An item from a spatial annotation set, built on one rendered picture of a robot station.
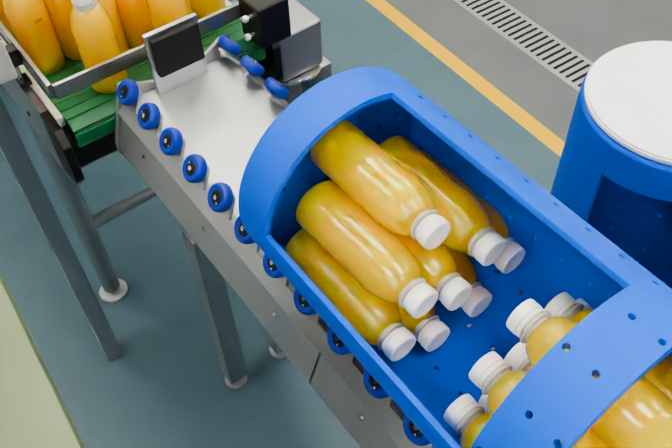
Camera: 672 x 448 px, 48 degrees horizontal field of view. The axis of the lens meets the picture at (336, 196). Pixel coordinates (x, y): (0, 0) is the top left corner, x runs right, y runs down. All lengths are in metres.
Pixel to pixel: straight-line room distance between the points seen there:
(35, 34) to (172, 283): 1.00
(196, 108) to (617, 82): 0.69
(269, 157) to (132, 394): 1.32
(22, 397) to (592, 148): 0.84
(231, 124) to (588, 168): 0.58
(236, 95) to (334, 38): 1.65
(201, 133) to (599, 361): 0.81
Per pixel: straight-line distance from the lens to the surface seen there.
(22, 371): 0.92
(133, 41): 1.51
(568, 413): 0.69
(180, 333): 2.17
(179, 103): 1.36
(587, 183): 1.25
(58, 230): 1.75
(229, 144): 1.27
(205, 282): 1.64
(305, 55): 1.65
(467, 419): 0.84
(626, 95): 1.24
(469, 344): 1.00
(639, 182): 1.19
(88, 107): 1.44
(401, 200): 0.84
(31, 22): 1.47
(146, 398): 2.09
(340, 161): 0.89
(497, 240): 0.88
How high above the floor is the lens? 1.82
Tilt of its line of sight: 49 degrees down
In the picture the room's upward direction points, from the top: 2 degrees counter-clockwise
